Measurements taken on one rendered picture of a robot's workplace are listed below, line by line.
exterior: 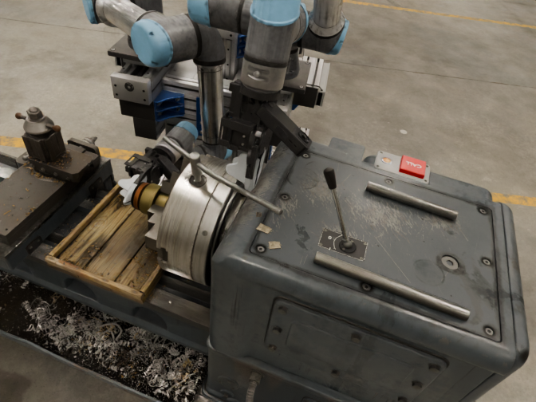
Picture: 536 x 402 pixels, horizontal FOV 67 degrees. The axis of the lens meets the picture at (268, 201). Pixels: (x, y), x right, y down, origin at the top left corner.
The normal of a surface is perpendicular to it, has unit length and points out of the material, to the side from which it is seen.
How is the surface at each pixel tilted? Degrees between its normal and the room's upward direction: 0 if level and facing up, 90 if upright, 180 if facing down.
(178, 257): 79
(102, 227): 0
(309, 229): 0
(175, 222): 50
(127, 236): 0
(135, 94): 90
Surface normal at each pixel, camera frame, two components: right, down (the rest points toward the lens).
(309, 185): 0.11, -0.70
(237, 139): -0.29, 0.45
